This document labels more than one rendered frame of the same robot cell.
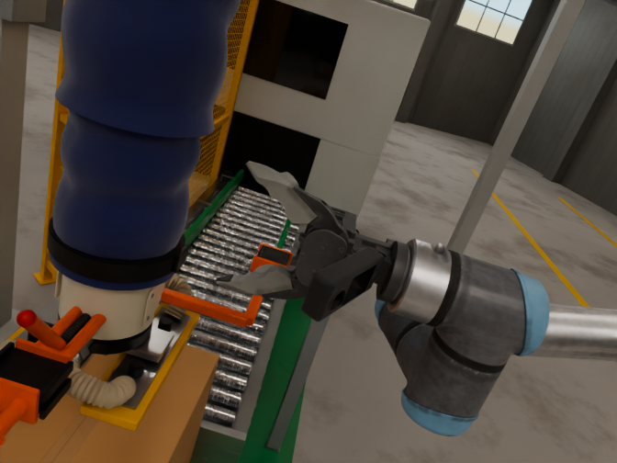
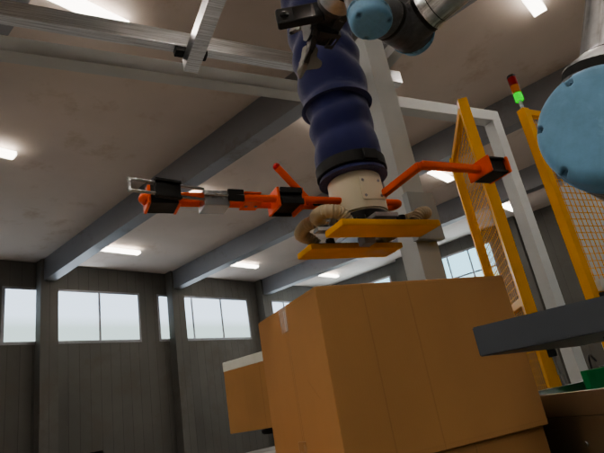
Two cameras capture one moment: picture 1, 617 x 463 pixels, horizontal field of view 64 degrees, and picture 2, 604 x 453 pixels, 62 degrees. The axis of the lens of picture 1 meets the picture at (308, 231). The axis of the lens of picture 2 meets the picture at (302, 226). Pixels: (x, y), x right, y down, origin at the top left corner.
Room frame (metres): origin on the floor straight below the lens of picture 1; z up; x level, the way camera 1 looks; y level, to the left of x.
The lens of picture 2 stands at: (-0.08, -0.88, 0.68)
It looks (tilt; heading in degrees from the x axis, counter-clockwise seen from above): 20 degrees up; 62
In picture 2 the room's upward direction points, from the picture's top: 10 degrees counter-clockwise
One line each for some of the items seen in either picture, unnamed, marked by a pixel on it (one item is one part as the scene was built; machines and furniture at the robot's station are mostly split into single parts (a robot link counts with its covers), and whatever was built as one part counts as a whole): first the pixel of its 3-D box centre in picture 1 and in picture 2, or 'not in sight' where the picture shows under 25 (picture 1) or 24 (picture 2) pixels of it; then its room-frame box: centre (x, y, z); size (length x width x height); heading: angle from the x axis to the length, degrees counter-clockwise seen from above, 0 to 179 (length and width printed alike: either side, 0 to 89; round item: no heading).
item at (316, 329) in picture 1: (304, 362); not in sight; (1.71, -0.16, 0.50); 0.07 x 0.07 x 1.00; 1
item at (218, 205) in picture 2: not in sight; (213, 202); (0.29, 0.31, 1.24); 0.07 x 0.07 x 0.04; 1
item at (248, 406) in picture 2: not in sight; (285, 386); (1.09, 1.91, 0.82); 0.60 x 0.40 x 0.40; 112
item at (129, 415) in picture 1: (150, 350); (382, 223); (0.76, 0.22, 1.14); 0.34 x 0.10 x 0.05; 1
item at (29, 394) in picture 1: (26, 379); (285, 202); (0.51, 0.31, 1.25); 0.10 x 0.08 x 0.06; 91
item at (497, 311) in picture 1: (484, 304); not in sight; (0.52, -0.22, 1.58); 0.12 x 0.09 x 0.10; 91
